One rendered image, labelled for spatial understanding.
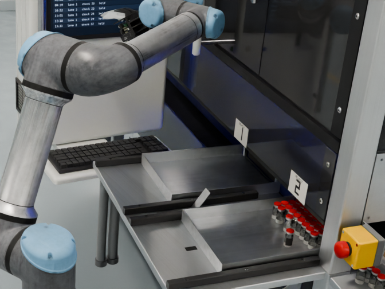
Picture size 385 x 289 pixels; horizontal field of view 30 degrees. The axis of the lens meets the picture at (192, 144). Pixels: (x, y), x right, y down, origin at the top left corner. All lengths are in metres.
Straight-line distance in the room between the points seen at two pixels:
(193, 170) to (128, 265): 1.17
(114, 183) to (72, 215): 1.55
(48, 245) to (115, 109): 1.03
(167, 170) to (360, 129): 0.75
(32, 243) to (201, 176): 0.74
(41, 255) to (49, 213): 2.11
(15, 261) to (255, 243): 0.62
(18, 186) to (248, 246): 0.61
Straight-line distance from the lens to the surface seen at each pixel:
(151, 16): 1.86
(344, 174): 1.68
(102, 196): 2.78
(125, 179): 2.11
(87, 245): 3.40
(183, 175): 2.15
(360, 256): 1.68
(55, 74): 1.57
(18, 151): 1.62
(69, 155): 2.35
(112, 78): 1.54
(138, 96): 2.53
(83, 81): 1.53
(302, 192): 1.85
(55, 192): 3.82
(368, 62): 1.58
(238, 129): 2.15
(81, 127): 2.48
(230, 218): 1.96
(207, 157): 2.27
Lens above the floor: 1.88
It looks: 25 degrees down
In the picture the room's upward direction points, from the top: 6 degrees clockwise
